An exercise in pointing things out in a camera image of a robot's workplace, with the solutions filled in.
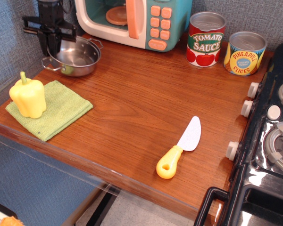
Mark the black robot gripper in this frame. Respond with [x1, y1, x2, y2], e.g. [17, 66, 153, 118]
[22, 0, 76, 57]

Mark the small stainless steel pot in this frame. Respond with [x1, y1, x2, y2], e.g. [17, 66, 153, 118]
[41, 36, 103, 77]

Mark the green folded cloth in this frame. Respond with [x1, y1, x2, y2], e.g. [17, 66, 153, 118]
[6, 81, 93, 142]

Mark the orange microwave turntable plate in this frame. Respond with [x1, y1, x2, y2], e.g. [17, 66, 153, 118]
[106, 6, 127, 25]

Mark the toy microwave teal and cream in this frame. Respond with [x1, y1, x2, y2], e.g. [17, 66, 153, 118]
[75, 0, 192, 52]

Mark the yellow toy bell pepper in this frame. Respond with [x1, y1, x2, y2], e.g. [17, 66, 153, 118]
[9, 72, 47, 119]

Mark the tomato sauce can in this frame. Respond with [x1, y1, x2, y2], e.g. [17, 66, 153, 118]
[186, 11, 226, 67]

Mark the orange object at corner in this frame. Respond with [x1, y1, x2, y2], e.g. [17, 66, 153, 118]
[0, 216, 24, 226]

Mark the pineapple slices can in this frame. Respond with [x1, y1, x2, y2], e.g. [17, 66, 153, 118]
[224, 31, 267, 76]

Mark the grey stove knob middle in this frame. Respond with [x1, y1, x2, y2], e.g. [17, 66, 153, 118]
[241, 100, 253, 118]

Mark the grey stove knob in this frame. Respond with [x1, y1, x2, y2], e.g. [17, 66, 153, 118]
[241, 100, 253, 118]
[247, 82, 260, 99]
[225, 141, 239, 161]

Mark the grey stove knob upper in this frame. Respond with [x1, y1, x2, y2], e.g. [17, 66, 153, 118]
[247, 82, 260, 99]

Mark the grey stove knob lower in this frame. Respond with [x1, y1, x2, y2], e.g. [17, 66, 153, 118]
[225, 141, 239, 161]

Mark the black toy stove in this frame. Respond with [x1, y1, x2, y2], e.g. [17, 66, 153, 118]
[194, 43, 283, 226]

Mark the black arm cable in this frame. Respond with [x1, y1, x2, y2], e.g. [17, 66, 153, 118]
[61, 0, 76, 14]

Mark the toy knife yellow handle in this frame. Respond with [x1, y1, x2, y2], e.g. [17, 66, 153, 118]
[156, 116, 202, 179]

